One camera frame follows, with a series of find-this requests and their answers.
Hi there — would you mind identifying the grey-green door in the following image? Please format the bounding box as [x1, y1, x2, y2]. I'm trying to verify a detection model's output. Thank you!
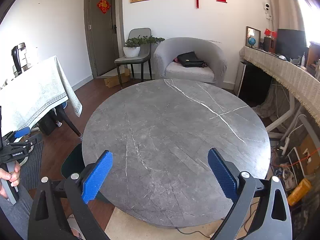
[84, 0, 124, 79]

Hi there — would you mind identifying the dark striped floor mat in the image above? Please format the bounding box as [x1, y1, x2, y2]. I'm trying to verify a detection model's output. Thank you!
[20, 133, 43, 191]

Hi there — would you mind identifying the small blue globe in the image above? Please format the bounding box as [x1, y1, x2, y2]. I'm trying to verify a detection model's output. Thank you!
[247, 36, 256, 48]

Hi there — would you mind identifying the wooden picture frame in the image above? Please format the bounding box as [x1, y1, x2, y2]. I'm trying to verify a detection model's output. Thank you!
[246, 26, 261, 49]

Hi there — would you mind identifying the flat cardboard box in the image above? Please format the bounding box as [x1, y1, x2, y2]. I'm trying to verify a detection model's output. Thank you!
[104, 68, 131, 88]

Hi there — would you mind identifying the person's grey trouser leg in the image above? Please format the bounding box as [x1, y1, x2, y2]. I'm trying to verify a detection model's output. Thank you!
[1, 185, 33, 239]

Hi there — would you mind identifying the black dining table leg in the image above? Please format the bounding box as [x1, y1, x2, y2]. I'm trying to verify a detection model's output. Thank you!
[55, 105, 82, 139]

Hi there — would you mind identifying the pale green patterned tablecloth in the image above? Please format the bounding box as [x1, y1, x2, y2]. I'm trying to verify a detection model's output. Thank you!
[1, 56, 82, 135]

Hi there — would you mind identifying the beige floor rug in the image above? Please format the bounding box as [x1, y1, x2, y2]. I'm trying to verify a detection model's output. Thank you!
[103, 205, 261, 240]

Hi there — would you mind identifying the grey dining chair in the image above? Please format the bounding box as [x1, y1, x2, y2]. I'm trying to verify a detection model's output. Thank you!
[114, 28, 152, 88]

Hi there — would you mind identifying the round grey marble table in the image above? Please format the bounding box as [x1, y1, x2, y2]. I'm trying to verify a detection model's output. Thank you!
[82, 79, 271, 228]

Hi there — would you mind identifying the person's left hand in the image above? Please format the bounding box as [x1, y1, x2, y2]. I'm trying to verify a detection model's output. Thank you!
[0, 161, 21, 187]

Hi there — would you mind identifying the black trash bin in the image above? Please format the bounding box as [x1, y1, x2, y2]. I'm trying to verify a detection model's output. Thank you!
[61, 143, 85, 178]

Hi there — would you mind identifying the black computer monitor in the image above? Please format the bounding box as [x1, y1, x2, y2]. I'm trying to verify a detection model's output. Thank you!
[276, 29, 306, 59]

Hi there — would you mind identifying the white security camera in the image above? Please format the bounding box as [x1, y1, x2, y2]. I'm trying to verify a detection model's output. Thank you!
[264, 3, 272, 20]

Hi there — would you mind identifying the beige fringed desk cloth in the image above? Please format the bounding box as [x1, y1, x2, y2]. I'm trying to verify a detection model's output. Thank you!
[239, 46, 320, 124]

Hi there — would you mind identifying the grey fabric armchair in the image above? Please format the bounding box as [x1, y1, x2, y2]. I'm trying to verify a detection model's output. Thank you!
[153, 37, 227, 87]

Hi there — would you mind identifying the orange plastic bottle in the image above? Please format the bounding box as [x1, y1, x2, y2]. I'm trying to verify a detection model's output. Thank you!
[287, 178, 312, 206]

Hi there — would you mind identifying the black handbag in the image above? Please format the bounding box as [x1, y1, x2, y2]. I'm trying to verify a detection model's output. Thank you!
[177, 51, 208, 68]

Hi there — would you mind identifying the potted green plant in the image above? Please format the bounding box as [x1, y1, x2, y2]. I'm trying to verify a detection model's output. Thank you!
[123, 35, 165, 58]

